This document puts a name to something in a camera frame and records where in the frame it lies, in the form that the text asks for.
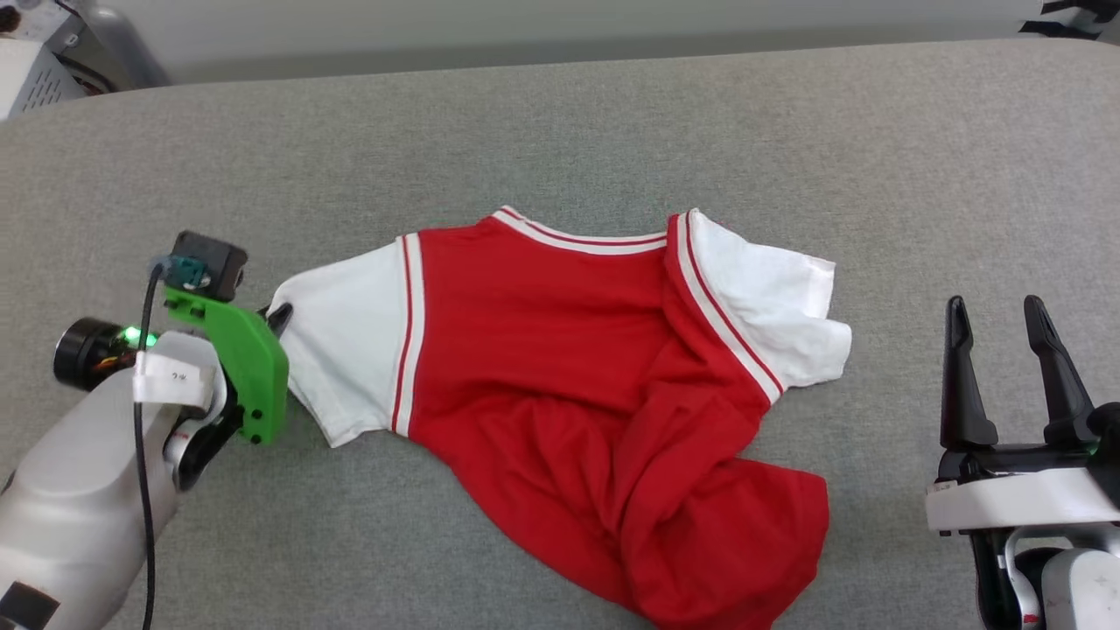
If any white partition panel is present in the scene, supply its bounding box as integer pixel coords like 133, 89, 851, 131
87, 0, 1060, 84

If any white paper tag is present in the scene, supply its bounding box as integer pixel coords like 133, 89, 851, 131
133, 353, 216, 410

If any white metal equipment box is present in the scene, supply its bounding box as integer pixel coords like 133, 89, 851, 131
0, 37, 90, 121

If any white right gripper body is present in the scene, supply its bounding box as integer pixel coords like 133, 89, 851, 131
925, 440, 1120, 537

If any red and white shirt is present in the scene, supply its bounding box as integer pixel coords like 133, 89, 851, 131
267, 206, 854, 630

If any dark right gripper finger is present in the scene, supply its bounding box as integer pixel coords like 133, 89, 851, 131
1023, 295, 1100, 447
941, 296, 999, 452

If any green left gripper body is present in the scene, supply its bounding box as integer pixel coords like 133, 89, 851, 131
164, 289, 291, 445

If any grey partition foot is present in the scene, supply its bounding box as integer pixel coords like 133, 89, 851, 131
74, 4, 172, 90

